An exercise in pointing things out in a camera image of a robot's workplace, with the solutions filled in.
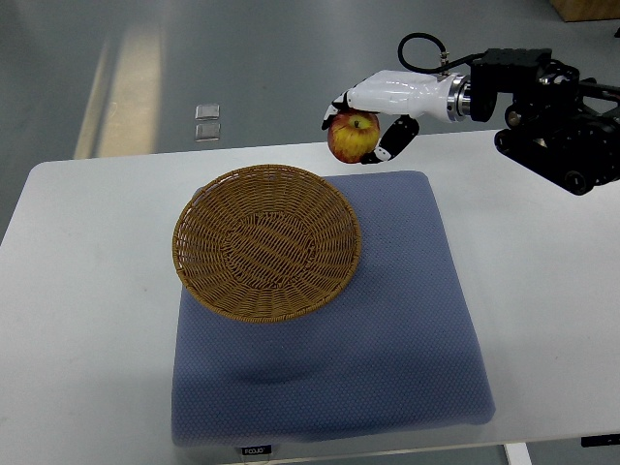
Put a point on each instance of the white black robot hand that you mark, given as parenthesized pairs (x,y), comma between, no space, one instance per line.
(398,99)

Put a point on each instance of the red yellow apple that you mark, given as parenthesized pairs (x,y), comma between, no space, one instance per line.
(352,134)

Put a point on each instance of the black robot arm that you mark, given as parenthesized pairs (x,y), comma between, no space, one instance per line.
(560,126)

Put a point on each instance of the brown wicker basket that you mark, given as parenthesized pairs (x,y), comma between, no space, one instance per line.
(266,244)

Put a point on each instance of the wooden box corner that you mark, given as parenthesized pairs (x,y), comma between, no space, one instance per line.
(586,10)

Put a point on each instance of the upper metal floor plate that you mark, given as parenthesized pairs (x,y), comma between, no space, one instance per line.
(207,112)

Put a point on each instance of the metal floor plate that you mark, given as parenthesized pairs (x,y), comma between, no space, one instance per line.
(207,131)
(207,112)

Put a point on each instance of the lower metal floor plate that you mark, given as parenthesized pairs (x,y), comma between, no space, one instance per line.
(207,131)

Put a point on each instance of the blue grey cloth mat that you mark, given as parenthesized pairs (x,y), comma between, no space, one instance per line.
(396,350)

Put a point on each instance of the white table leg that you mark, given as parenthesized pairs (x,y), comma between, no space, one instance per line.
(517,454)

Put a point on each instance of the black table control label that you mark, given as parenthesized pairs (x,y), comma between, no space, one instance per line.
(255,450)

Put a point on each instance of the black table edge bracket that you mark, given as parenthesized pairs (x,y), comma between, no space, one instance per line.
(600,441)

